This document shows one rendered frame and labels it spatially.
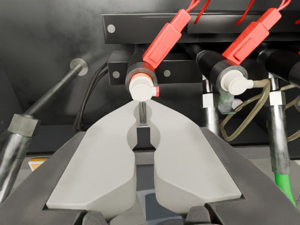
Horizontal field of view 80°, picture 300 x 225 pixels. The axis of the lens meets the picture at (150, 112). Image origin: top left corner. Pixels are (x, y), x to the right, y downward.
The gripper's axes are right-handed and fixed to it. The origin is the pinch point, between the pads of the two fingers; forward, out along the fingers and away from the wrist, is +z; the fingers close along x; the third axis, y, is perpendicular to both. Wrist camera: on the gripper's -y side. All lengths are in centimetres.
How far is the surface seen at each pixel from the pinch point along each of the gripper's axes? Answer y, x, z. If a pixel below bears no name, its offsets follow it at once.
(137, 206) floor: 193, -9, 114
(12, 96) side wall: 12.4, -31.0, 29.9
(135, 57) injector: -1.3, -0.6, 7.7
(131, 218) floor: 215, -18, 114
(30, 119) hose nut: 2.6, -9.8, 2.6
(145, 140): 21.9, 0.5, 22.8
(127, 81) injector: -0.3, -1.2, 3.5
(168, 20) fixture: -4.2, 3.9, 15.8
